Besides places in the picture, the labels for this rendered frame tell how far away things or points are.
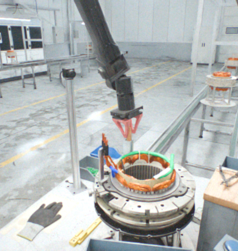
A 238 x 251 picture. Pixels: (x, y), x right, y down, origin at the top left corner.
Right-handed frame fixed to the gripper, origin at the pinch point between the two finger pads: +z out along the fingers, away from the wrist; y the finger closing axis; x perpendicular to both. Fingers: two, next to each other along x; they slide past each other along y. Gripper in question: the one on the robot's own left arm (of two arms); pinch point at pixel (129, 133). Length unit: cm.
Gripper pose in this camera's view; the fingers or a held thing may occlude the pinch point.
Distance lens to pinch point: 84.4
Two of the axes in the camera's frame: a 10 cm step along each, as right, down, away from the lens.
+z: 1.1, 9.3, 3.5
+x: 7.2, 1.6, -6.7
